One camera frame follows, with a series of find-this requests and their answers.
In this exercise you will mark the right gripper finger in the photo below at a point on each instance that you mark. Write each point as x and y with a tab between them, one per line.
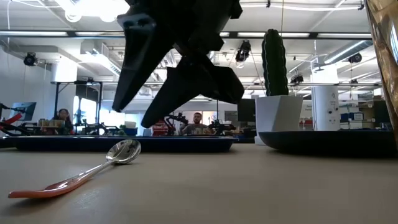
136	56
189	81

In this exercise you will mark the dark round plate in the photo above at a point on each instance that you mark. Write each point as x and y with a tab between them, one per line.
326	141

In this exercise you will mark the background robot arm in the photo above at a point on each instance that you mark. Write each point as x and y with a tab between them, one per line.
222	127
177	119

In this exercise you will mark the blue plastic tray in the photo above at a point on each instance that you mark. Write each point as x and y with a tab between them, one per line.
155	143

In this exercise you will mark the person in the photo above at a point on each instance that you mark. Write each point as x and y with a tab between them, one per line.
63	119
196	124

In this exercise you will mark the red storage bins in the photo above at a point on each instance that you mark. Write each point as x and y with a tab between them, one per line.
160	128

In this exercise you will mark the black ceiling spotlight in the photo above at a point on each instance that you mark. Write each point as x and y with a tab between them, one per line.
243	51
354	58
30	59

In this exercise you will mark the black flat monitor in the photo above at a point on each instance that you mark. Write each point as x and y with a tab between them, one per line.
246	109

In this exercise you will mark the green cactus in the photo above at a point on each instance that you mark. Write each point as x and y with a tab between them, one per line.
275	62

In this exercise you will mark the white angular plant pot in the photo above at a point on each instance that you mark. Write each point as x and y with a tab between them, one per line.
278	113

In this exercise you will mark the tilted computer monitor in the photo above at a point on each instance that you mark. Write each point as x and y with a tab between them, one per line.
23	111

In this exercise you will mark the white round column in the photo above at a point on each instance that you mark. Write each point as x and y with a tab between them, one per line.
326	107

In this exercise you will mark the blue storage box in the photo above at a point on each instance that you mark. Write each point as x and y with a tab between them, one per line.
351	116

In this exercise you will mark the black background rig frame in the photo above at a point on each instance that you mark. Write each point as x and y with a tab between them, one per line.
100	105
217	112

